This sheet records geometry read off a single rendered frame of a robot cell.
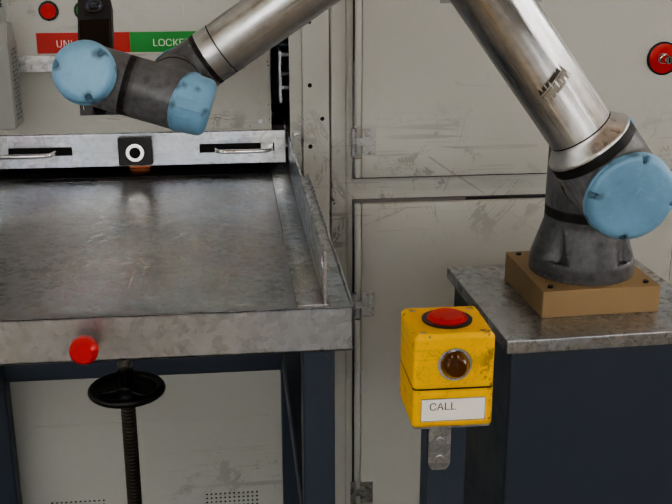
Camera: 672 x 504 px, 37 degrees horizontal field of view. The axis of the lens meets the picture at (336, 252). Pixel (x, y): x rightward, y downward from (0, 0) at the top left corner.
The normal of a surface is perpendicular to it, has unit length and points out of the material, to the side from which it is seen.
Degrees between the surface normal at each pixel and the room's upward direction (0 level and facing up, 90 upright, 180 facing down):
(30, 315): 0
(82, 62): 80
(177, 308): 0
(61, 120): 90
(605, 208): 98
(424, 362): 90
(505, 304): 0
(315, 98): 90
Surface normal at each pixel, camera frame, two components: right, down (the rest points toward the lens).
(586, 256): -0.16, 0.03
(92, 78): 0.10, 0.13
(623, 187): 0.12, 0.43
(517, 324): 0.00, -0.95
